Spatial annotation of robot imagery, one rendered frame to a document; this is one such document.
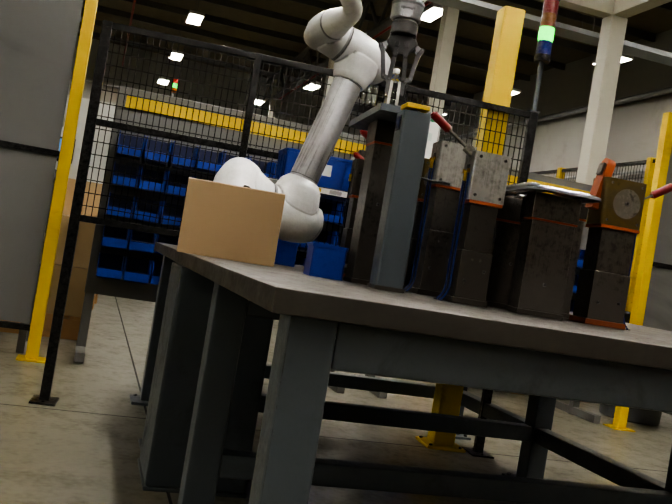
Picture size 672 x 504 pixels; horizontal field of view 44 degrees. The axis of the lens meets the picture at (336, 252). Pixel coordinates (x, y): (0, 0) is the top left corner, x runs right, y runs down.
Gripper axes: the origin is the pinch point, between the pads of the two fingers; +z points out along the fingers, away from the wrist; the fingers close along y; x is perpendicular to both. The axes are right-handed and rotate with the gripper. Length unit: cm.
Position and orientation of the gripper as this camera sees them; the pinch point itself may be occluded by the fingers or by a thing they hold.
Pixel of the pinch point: (393, 94)
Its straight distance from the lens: 235.8
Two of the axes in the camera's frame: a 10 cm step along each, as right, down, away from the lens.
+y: 9.9, 1.6, -0.4
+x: 0.4, 0.1, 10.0
